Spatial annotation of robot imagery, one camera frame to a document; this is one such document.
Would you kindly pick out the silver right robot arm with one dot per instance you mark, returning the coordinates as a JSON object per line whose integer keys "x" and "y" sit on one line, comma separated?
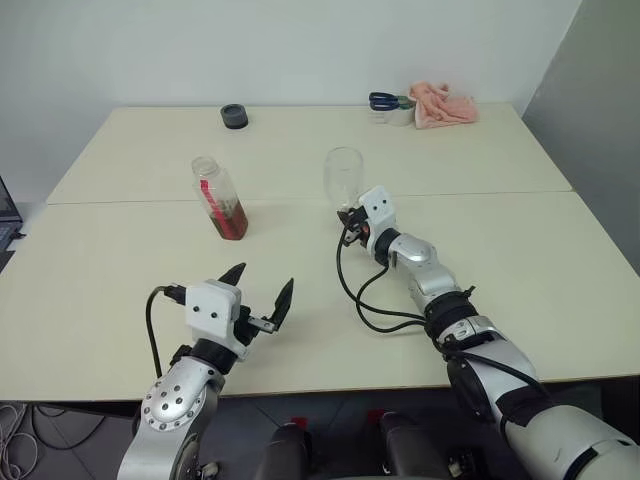
{"x": 435, "y": 275}

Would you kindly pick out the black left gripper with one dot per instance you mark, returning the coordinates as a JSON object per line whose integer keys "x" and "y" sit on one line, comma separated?
{"x": 245, "y": 327}

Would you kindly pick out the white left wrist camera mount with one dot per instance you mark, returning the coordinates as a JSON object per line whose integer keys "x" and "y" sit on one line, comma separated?
{"x": 210, "y": 312}

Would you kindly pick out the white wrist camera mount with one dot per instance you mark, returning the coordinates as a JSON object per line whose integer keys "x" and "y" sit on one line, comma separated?
{"x": 210, "y": 312}
{"x": 380, "y": 210}

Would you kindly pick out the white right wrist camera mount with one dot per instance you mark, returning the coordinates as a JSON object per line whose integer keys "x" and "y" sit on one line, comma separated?
{"x": 380, "y": 210}

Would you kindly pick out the clear plastic bottle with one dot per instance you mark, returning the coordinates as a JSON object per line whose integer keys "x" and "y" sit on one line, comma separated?
{"x": 342, "y": 175}

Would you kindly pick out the dark rounded shape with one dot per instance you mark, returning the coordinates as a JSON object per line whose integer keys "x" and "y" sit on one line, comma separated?
{"x": 285, "y": 455}
{"x": 410, "y": 450}

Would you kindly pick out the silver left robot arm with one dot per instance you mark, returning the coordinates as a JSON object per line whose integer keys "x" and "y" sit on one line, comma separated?
{"x": 170, "y": 400}

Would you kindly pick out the pink cloth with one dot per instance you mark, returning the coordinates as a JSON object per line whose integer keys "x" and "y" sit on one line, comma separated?
{"x": 440, "y": 107}

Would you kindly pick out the small red part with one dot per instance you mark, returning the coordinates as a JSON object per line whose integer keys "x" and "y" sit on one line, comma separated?
{"x": 375, "y": 416}
{"x": 299, "y": 423}

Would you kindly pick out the dark grey round container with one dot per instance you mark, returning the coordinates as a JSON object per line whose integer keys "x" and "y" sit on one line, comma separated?
{"x": 234, "y": 117}

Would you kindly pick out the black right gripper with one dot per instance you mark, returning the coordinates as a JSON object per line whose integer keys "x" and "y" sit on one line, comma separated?
{"x": 360, "y": 227}

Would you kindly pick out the clear bottle with red contents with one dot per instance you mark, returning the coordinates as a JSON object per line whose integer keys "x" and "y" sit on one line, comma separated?
{"x": 227, "y": 210}

